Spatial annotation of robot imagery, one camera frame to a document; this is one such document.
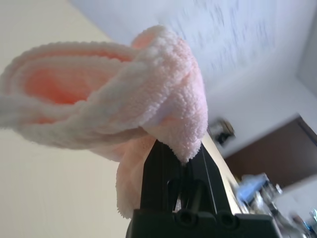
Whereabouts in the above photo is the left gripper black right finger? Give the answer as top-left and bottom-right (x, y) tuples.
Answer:
(178, 143), (230, 214)

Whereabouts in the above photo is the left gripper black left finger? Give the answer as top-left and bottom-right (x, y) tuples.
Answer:
(140, 138), (186, 212)

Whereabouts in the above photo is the pink towel with white trim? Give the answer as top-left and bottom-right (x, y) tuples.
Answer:
(0, 24), (211, 219)

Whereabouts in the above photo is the brown wooden door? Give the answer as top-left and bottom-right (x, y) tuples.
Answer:
(222, 113), (317, 190)

